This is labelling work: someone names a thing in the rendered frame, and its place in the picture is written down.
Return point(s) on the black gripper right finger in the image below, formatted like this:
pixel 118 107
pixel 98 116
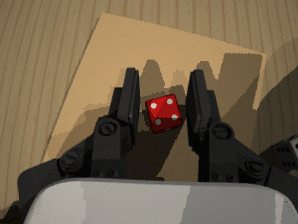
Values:
pixel 221 155

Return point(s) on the red die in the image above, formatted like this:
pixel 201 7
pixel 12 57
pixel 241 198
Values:
pixel 163 113

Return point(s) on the tan flat mat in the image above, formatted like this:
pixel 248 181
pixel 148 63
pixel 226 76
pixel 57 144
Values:
pixel 165 57

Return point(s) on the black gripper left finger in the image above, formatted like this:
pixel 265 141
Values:
pixel 101 155

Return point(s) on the white die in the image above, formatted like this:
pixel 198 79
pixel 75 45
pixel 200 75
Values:
pixel 287 151

